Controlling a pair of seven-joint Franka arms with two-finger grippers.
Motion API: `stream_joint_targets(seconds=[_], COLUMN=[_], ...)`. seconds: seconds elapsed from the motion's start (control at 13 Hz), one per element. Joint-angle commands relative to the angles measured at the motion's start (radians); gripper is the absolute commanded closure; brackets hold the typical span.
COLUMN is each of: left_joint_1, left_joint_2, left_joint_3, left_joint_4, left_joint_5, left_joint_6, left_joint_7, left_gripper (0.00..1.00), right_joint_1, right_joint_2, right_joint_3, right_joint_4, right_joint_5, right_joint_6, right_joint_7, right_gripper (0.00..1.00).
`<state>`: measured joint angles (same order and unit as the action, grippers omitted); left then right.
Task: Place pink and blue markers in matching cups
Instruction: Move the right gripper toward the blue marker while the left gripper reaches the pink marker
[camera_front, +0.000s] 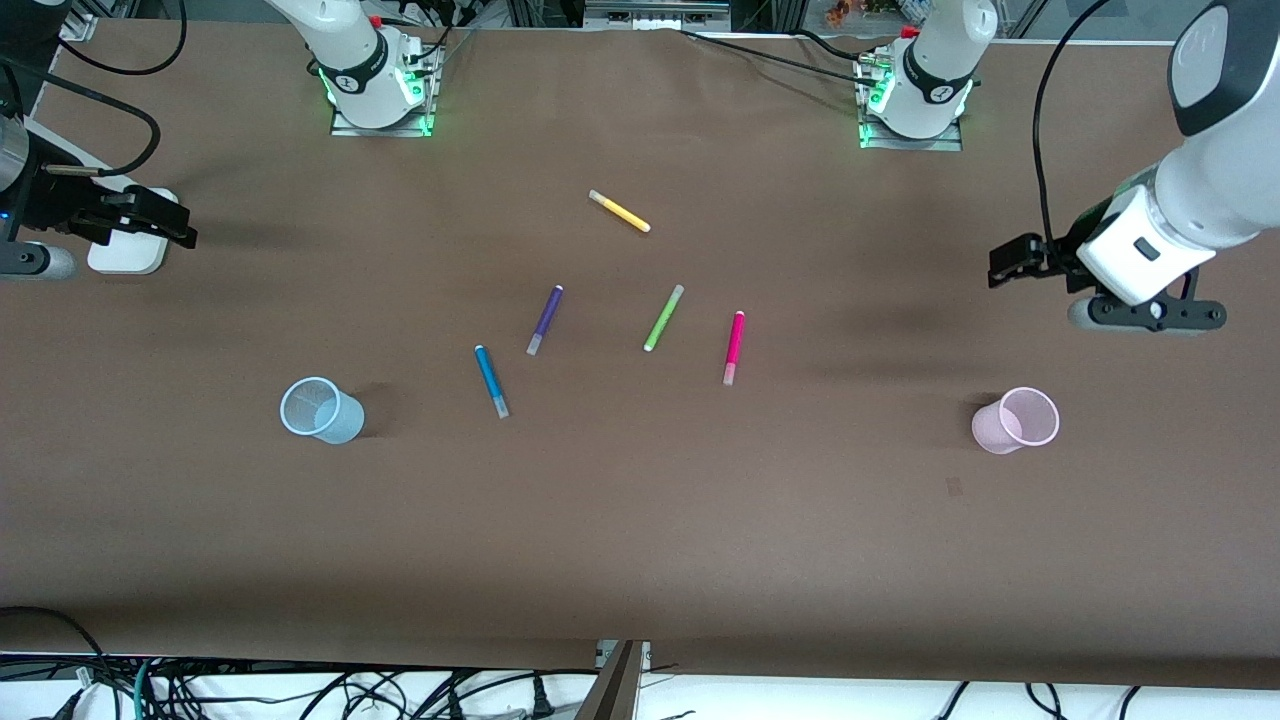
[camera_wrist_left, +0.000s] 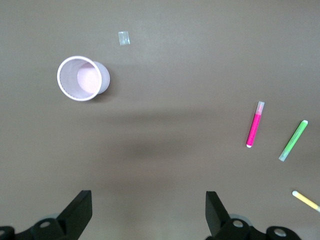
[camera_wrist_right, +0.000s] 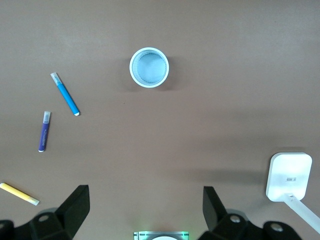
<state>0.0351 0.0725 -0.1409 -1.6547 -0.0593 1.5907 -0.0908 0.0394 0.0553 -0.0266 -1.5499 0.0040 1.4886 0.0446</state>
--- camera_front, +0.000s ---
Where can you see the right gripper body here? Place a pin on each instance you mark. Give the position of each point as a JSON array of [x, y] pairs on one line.
[[58, 208]]

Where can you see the pink marker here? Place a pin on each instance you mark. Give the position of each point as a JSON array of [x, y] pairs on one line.
[[735, 345]]

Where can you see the blue marker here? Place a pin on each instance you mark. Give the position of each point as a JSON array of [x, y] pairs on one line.
[[489, 378]]

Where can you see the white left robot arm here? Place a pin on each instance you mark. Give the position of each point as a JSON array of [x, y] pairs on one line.
[[1220, 190]]

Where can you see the translucent pink cup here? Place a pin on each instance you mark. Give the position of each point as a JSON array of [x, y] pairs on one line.
[[990, 430]]

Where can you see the aluminium extrusion profile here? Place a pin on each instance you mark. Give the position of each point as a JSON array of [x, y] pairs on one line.
[[78, 25]]

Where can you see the translucent blue cup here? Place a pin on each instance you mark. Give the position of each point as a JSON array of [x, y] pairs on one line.
[[345, 422]]

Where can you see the orange toy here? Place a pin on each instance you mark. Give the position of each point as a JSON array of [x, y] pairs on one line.
[[838, 12]]

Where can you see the green marker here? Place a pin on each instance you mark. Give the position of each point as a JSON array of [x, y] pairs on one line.
[[663, 319]]

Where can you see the yellow marker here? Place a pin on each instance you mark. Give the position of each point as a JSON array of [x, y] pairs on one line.
[[620, 211]]

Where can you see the purple marker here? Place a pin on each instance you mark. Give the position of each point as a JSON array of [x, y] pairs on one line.
[[546, 318]]

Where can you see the brown table cover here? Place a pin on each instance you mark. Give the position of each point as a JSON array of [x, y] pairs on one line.
[[640, 540]]

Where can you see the black power plug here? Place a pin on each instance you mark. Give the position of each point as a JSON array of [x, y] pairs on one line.
[[542, 700]]

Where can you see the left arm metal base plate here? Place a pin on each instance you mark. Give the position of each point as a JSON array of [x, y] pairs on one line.
[[950, 143]]

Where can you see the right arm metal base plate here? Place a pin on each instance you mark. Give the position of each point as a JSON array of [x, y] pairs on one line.
[[420, 118]]

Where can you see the metal rail frame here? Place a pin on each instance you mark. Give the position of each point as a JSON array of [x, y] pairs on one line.
[[655, 12]]

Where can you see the table frame post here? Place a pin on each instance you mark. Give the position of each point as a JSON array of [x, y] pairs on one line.
[[615, 690]]

